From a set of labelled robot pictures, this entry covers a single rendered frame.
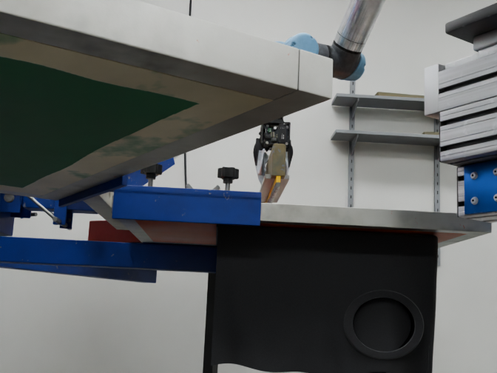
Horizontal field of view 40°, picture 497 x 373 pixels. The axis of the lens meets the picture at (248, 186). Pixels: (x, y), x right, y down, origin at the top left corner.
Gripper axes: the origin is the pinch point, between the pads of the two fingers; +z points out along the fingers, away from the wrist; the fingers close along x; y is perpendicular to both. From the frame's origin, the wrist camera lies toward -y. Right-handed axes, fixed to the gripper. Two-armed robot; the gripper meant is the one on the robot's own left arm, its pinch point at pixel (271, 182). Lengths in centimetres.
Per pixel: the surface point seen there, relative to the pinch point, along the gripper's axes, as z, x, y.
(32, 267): 21, -70, -48
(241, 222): 14.6, -8.1, 30.2
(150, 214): 13.8, -26.6, 30.2
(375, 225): 13.7, 19.6, 29.0
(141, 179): -8, -38, -48
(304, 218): 13.0, 4.8, 29.0
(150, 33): 13, -18, 120
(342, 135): -65, 51, -186
